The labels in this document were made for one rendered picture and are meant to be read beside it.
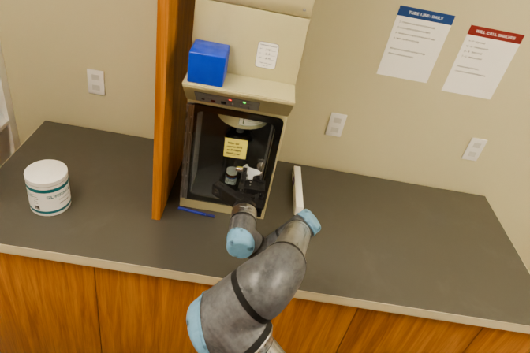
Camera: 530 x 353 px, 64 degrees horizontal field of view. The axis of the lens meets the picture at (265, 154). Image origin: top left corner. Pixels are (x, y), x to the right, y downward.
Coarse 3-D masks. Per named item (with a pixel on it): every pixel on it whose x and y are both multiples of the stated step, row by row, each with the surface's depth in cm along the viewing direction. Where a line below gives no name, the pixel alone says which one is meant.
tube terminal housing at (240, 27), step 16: (208, 0) 115; (208, 16) 118; (224, 16) 117; (240, 16) 117; (256, 16) 117; (272, 16) 117; (288, 16) 116; (192, 32) 121; (208, 32) 120; (224, 32) 120; (240, 32) 120; (256, 32) 120; (272, 32) 119; (288, 32) 119; (304, 32) 119; (240, 48) 122; (256, 48) 122; (288, 48) 122; (240, 64) 125; (288, 64) 124; (272, 80) 128; (288, 80) 127; (256, 112) 134; (272, 176) 149; (208, 208) 159; (224, 208) 158
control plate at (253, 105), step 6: (198, 96) 125; (204, 96) 124; (210, 96) 123; (216, 96) 122; (222, 96) 121; (216, 102) 128; (228, 102) 127; (234, 102) 125; (240, 102) 125; (246, 102) 124; (252, 102) 123; (258, 102) 122; (246, 108) 129; (252, 108) 128; (258, 108) 127
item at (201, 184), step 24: (216, 120) 135; (240, 120) 135; (264, 120) 134; (192, 144) 141; (216, 144) 141; (264, 144) 140; (192, 168) 147; (216, 168) 146; (264, 168) 145; (192, 192) 153; (264, 192) 151
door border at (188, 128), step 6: (192, 108) 133; (186, 114) 134; (192, 114) 135; (192, 120) 136; (186, 126) 137; (192, 126) 137; (186, 138) 140; (186, 144) 141; (186, 150) 143; (186, 156) 144; (186, 162) 146; (186, 168) 147; (186, 174) 149; (186, 180) 150; (186, 186) 152; (186, 192) 153; (186, 198) 155
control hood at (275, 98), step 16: (224, 80) 122; (240, 80) 124; (256, 80) 126; (192, 96) 126; (224, 96) 121; (240, 96) 119; (256, 96) 118; (272, 96) 119; (288, 96) 121; (272, 112) 129; (288, 112) 127
